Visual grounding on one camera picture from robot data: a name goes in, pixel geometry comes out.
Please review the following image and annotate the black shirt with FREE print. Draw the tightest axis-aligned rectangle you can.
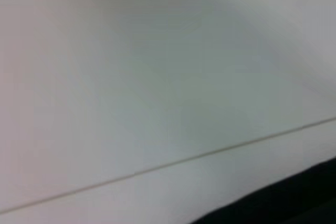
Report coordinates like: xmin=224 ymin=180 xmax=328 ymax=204
xmin=191 ymin=156 xmax=336 ymax=224

